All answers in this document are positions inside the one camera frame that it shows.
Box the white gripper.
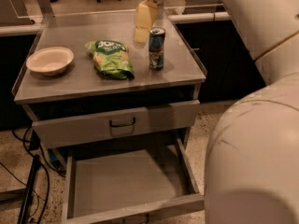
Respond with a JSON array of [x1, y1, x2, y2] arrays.
[[134, 0, 164, 43]]

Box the green rice chip bag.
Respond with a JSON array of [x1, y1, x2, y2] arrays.
[[85, 40, 135, 80]]

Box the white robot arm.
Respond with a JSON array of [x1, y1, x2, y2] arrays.
[[195, 0, 299, 224]]

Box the grey metal drawer cabinet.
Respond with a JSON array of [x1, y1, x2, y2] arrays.
[[15, 11, 206, 150]]

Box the grey upper drawer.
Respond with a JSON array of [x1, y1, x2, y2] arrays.
[[33, 100, 199, 148]]

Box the open grey middle drawer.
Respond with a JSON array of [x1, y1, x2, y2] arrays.
[[62, 135, 204, 224]]

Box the blue energy drink can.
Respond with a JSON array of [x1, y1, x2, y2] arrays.
[[149, 27, 165, 69]]

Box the white paper bowl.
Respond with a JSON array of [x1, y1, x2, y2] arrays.
[[26, 47, 74, 77]]

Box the black metal floor bar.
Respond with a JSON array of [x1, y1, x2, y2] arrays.
[[17, 155, 40, 224]]

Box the grey horizontal rail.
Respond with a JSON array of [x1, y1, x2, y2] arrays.
[[168, 11, 231, 23]]

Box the black floor cable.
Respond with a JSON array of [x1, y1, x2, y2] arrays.
[[0, 126, 67, 224]]

